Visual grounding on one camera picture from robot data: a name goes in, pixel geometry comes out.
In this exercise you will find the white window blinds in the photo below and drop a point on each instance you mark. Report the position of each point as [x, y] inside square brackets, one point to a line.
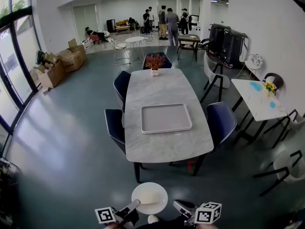
[85, 20]

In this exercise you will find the wooden bench sofa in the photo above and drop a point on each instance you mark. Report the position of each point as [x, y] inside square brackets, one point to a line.
[122, 27]

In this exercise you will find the dark clutter pile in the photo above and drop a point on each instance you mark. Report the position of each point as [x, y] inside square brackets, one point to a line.
[7, 194]

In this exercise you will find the white round table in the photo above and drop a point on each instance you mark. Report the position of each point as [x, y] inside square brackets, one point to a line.
[135, 39]

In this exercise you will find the red lounge chair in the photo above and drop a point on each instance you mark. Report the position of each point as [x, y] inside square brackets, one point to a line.
[94, 38]

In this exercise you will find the person's white shoe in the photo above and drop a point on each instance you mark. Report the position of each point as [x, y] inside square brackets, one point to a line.
[153, 219]

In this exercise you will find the white marble side table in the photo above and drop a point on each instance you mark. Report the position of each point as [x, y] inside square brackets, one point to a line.
[256, 101]

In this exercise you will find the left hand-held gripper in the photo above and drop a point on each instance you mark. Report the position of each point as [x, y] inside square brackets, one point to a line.
[106, 215]

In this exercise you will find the person's dark clothing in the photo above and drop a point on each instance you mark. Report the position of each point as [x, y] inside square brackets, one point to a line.
[164, 224]

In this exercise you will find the grey rectangular tray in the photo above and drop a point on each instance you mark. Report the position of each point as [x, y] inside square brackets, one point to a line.
[165, 118]

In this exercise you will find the grey marble dining table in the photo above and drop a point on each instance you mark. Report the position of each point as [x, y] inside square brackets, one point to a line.
[164, 89]

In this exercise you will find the small blue mat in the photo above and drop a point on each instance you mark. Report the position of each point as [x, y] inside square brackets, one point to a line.
[272, 104]

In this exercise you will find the person's right forearm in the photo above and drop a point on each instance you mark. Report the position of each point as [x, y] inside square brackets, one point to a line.
[206, 226]

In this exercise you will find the small white dish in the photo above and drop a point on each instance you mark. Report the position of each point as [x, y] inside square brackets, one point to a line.
[193, 36]

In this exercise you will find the sunflower pot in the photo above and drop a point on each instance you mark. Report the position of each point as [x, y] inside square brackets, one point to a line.
[269, 87]

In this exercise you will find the black framed window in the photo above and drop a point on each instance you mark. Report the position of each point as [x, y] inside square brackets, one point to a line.
[22, 44]

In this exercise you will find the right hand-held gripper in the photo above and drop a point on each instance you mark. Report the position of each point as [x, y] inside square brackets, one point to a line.
[207, 215]

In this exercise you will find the dark armchair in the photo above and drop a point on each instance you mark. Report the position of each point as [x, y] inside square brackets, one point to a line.
[205, 44]

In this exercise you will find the pile of cardboard boxes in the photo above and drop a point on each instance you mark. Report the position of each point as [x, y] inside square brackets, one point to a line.
[69, 61]

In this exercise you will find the white floral round chair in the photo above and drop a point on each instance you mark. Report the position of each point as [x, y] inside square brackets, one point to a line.
[256, 61]

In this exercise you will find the dark round-back chair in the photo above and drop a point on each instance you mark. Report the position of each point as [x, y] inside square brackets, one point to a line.
[277, 79]

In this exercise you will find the person's left forearm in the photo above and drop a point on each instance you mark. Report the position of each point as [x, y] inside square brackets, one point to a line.
[113, 226]

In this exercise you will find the large blue mat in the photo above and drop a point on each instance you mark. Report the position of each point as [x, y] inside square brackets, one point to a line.
[257, 86]

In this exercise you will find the white round plate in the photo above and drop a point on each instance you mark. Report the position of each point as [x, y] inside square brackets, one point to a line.
[157, 209]

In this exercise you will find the black cabinet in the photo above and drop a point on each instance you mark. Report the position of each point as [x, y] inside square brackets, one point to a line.
[111, 25]

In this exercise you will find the dark wooden table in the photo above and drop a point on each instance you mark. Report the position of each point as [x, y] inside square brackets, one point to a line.
[188, 38]

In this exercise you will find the grey chair with black legs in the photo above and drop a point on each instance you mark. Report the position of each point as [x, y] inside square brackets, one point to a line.
[214, 76]

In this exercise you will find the white chair with black legs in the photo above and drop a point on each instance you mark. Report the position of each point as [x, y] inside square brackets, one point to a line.
[288, 168]
[297, 123]

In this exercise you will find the red potted plant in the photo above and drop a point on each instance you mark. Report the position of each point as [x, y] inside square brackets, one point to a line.
[155, 62]

